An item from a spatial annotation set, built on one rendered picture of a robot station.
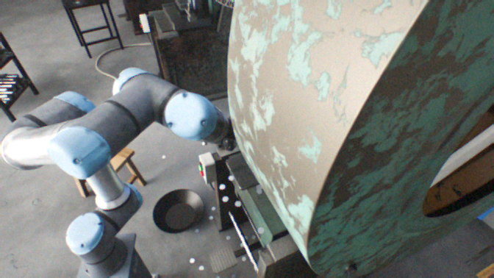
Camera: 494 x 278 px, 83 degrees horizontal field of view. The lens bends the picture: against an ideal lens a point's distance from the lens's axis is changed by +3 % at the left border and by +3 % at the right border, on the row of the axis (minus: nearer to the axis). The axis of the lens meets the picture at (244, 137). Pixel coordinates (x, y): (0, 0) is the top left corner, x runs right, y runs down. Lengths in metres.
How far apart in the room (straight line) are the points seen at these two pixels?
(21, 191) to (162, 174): 0.89
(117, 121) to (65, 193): 1.75
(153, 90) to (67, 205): 1.67
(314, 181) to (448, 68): 0.11
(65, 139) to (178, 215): 1.41
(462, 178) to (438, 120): 0.51
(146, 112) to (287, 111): 0.31
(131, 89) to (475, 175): 0.71
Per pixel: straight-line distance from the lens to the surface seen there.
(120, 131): 0.46
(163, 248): 1.73
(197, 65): 2.45
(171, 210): 1.83
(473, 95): 0.26
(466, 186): 0.75
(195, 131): 0.44
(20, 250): 2.07
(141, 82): 0.51
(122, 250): 1.21
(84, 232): 1.08
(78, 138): 0.44
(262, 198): 1.05
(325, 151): 0.19
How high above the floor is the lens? 1.52
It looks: 44 degrees down
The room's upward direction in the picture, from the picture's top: straight up
